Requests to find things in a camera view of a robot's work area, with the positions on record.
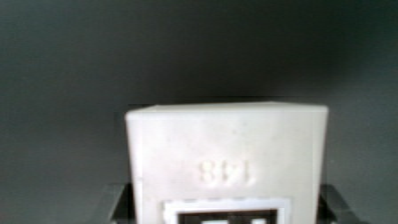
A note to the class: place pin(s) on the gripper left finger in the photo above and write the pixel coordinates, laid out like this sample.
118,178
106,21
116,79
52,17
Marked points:
122,205

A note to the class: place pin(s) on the white stool leg with tag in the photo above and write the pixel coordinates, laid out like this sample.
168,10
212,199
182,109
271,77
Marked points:
226,163

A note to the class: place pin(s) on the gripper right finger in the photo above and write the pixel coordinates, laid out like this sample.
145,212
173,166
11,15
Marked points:
335,213

